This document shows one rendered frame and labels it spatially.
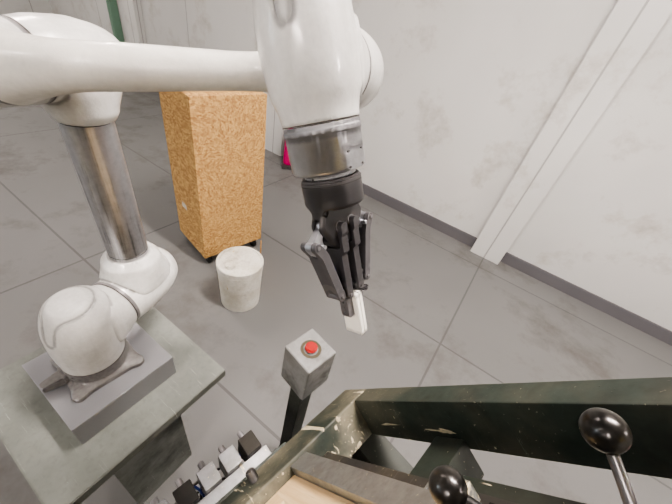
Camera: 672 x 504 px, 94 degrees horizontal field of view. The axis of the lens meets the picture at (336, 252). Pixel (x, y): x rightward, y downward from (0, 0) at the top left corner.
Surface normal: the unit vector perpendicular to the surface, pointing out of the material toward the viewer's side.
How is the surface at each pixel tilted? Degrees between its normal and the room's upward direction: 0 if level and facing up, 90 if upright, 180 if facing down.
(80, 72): 95
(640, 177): 90
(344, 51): 66
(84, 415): 0
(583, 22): 90
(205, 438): 0
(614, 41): 90
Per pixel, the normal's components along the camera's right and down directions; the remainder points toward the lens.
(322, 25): 0.30, 0.27
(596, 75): -0.56, 0.44
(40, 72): -0.09, 0.72
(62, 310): 0.14, -0.74
